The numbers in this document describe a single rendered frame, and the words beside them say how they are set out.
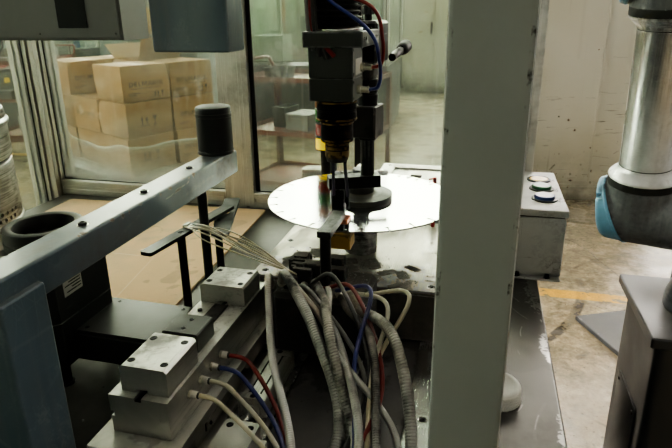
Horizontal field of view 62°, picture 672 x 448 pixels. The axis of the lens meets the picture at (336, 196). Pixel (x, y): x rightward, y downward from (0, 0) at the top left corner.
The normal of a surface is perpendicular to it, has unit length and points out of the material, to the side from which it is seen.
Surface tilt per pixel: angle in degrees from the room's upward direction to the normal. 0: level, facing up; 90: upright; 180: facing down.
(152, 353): 0
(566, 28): 90
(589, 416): 0
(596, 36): 89
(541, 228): 90
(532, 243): 90
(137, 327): 0
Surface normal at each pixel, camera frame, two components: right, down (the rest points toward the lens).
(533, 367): -0.01, -0.95
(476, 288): -0.25, 0.30
